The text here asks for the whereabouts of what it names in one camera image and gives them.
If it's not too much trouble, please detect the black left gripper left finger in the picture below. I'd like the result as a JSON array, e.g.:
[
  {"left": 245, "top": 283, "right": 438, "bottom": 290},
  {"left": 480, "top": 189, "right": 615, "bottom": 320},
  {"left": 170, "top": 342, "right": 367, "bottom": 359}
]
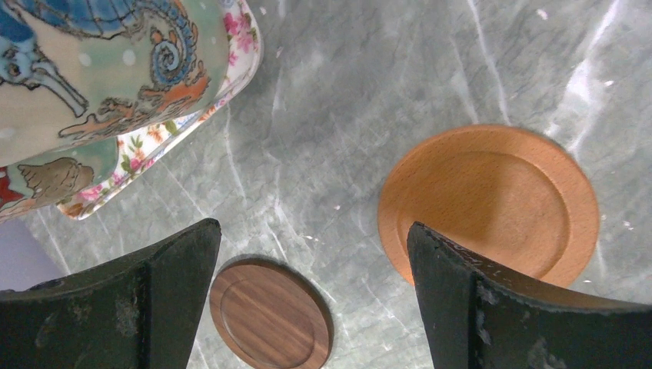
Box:
[{"left": 1, "top": 218, "right": 221, "bottom": 368}]

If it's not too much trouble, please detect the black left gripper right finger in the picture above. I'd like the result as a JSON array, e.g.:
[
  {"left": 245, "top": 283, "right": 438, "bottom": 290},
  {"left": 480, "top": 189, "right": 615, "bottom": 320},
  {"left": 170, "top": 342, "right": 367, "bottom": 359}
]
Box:
[{"left": 407, "top": 222, "right": 651, "bottom": 368}]

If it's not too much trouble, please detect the light wooden coaster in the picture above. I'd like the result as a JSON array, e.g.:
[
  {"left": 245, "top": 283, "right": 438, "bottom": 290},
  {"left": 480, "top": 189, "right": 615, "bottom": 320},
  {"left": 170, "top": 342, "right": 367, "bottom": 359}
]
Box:
[{"left": 378, "top": 125, "right": 600, "bottom": 287}]

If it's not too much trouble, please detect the dark walnut wooden coaster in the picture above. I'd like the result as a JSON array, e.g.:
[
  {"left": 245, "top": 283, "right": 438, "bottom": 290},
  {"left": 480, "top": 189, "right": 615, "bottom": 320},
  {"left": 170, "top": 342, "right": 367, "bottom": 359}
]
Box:
[{"left": 208, "top": 258, "right": 334, "bottom": 369}]

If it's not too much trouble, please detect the floral serving tray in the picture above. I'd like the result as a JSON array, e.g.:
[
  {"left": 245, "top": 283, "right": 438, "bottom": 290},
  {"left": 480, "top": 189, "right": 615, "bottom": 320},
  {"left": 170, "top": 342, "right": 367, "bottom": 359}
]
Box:
[{"left": 57, "top": 0, "right": 264, "bottom": 220}]

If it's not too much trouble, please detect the cream coral pattern mug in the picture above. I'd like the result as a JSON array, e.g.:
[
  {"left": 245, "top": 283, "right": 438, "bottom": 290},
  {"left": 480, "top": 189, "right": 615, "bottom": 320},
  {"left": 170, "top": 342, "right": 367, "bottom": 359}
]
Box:
[{"left": 1, "top": 138, "right": 118, "bottom": 222}]

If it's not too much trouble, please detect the cream seahorse mug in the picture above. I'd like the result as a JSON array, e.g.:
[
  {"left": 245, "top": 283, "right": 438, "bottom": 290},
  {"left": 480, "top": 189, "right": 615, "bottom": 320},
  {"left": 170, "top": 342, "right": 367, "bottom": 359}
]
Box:
[{"left": 1, "top": 1, "right": 229, "bottom": 165}]

